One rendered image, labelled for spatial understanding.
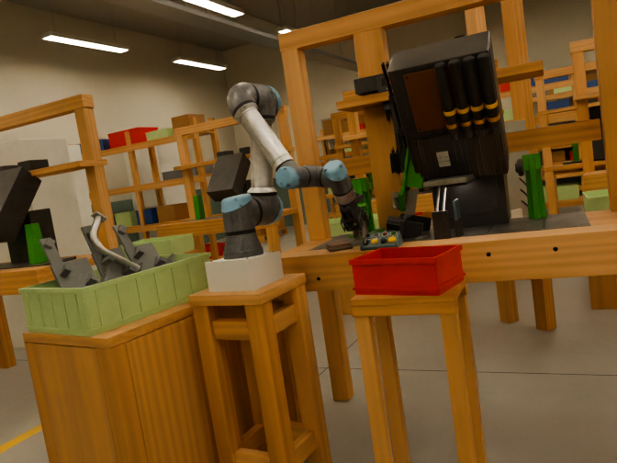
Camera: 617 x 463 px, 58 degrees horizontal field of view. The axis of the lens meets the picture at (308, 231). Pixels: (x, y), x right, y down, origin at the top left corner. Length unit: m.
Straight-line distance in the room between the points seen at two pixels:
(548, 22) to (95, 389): 11.36
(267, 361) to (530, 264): 0.97
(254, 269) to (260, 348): 0.27
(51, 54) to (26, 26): 0.57
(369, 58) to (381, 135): 0.37
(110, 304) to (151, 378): 0.30
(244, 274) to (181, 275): 0.39
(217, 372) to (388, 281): 0.74
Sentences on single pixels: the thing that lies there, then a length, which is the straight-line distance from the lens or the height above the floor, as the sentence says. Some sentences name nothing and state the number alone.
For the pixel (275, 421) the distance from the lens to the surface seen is 2.05.
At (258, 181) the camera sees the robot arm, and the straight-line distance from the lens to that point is 2.14.
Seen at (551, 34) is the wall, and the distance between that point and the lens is 12.39.
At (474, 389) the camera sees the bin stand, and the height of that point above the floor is 0.41.
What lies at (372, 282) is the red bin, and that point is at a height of 0.84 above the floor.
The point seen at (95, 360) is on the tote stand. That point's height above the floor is 0.71.
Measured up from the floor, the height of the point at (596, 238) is 0.88.
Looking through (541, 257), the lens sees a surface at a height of 0.83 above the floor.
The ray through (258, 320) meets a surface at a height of 0.76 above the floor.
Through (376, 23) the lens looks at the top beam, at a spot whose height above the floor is 1.87.
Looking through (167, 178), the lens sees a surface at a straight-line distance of 8.06.
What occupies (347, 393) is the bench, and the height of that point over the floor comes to 0.04.
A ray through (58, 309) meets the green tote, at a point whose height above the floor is 0.88.
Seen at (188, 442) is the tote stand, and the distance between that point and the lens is 2.28.
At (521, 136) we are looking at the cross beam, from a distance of 2.72.
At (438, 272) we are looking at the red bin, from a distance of 1.75.
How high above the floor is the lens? 1.23
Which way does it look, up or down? 6 degrees down
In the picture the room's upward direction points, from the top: 9 degrees counter-clockwise
